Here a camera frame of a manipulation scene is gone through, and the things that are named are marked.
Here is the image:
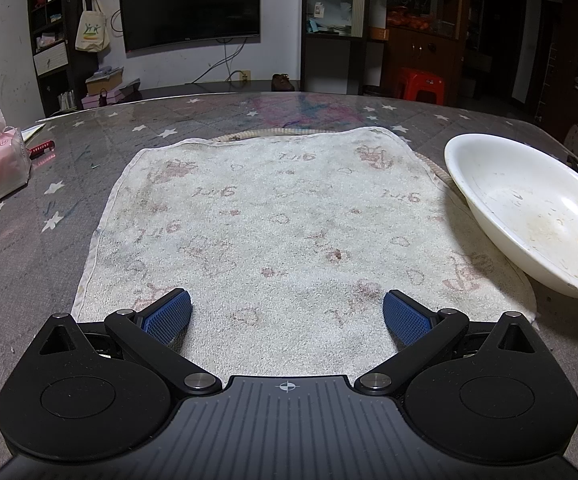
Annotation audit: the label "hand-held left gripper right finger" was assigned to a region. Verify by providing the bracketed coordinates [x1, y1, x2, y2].
[354, 288, 552, 397]

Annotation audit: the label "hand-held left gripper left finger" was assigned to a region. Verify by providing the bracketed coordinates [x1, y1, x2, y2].
[28, 287, 223, 397]

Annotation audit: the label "white bowl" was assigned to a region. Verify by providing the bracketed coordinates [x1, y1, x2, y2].
[443, 132, 578, 306]

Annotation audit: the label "white printed towel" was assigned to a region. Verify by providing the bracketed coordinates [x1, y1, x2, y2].
[71, 126, 537, 391]

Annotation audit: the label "beige round placemat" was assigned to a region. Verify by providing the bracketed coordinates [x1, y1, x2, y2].
[211, 127, 452, 193]

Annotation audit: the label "grey star-print table cover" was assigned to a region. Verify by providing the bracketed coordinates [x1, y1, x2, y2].
[0, 91, 578, 461]

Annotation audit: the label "pink flat boxes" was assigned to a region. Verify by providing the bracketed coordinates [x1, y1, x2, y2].
[81, 87, 142, 110]

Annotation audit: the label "red plastic stool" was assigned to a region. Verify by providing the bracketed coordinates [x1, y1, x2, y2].
[395, 67, 446, 106]

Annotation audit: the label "cardboard box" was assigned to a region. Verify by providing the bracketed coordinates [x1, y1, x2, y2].
[85, 66, 124, 96]

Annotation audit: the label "brown wooden cabinet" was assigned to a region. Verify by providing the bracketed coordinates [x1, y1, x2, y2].
[366, 0, 470, 98]

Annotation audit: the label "dark cubby bookshelf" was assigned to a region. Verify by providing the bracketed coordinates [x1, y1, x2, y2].
[26, 0, 87, 116]

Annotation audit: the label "white tote bag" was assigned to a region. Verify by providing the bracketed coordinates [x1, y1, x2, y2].
[75, 0, 110, 53]

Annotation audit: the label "pile of oranges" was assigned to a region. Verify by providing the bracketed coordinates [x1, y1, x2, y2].
[386, 7, 457, 36]

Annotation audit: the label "black flat television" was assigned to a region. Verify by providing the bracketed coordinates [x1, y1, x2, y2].
[118, 0, 261, 54]

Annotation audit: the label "glass shelf cabinet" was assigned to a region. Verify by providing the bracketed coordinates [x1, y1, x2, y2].
[300, 0, 370, 93]

